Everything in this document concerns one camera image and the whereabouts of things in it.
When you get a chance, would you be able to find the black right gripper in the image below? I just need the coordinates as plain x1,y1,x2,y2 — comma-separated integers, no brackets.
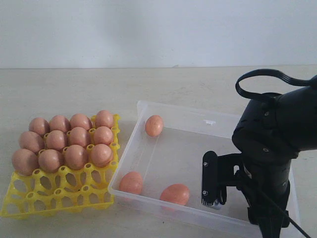
236,170,290,238

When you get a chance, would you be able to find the brown egg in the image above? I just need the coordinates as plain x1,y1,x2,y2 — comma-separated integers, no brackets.
64,145,88,170
159,183,190,205
95,110,114,128
18,131,45,153
29,117,50,137
119,171,143,195
145,115,163,137
91,144,113,168
69,127,91,147
46,130,68,152
38,149,64,173
49,115,71,133
70,113,93,130
11,149,39,176
93,126,114,145

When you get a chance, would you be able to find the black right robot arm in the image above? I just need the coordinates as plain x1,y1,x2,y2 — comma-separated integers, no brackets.
232,69,317,238

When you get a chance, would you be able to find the clear plastic bin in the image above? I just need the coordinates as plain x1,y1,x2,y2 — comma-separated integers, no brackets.
108,100,302,238

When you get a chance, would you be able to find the yellow plastic egg tray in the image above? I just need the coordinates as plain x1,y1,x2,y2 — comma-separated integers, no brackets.
0,114,120,219

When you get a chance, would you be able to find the black cable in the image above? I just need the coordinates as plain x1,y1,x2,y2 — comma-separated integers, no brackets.
234,68,317,238

